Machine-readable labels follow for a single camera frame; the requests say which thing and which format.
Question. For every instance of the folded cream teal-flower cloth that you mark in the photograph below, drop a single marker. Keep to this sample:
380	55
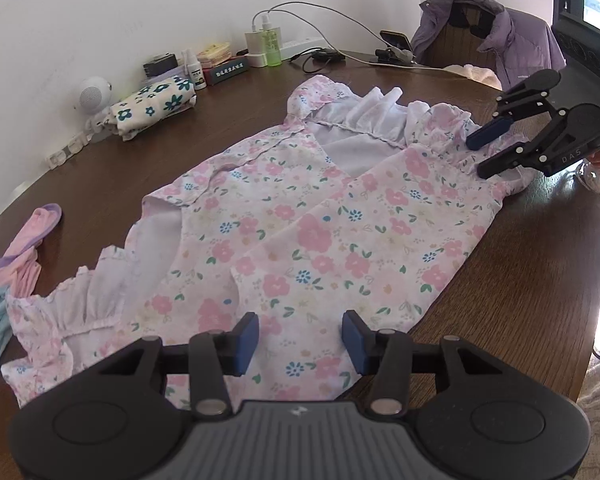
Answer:
150	105

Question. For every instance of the dark appliance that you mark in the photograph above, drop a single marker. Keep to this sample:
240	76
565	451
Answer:
575	45

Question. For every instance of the wooden chair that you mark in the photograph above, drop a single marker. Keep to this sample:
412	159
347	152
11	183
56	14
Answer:
452	45

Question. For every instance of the black box with white print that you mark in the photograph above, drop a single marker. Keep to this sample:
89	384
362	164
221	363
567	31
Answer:
227	72

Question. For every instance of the black smartphone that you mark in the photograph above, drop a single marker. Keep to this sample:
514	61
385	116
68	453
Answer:
396	39

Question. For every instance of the pink floral dress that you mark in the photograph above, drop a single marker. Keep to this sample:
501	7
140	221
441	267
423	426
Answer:
305	220

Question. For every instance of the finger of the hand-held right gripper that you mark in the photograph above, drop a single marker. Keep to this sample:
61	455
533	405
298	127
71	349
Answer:
502	161
487	132

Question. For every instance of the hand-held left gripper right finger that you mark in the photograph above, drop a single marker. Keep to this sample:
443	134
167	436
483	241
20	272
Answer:
355	342

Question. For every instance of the white plastic clip row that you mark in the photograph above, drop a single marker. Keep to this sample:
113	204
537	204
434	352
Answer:
65	155

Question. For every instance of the black earphones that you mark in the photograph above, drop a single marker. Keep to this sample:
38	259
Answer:
322	55

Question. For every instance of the pink white fluffy cloth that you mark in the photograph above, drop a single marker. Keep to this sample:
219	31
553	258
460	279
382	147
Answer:
475	74

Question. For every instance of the small white fan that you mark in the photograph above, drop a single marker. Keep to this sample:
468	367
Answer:
92	95

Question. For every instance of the purple puffer jacket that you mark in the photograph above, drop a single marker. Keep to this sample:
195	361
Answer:
525	40

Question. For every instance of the pink blue purple garment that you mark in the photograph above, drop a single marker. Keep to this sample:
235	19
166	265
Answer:
25	265

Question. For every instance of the small white spray bottle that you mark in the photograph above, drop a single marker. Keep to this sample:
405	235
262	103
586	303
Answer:
196	77

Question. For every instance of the white power strip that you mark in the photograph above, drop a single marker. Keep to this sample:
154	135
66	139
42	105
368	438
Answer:
300	45

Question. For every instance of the black phone clip holder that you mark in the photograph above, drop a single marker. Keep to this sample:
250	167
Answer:
392	55

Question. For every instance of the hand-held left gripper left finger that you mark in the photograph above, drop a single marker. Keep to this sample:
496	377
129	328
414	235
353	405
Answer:
245	342

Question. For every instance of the green liquid bottle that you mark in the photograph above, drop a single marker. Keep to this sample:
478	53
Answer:
272	47

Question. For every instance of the person's right hand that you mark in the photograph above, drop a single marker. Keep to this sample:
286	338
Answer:
599	160

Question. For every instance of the white power adapter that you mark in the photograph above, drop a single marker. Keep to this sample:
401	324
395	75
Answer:
255	45

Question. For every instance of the small black box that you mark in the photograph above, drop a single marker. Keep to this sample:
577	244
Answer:
160	66

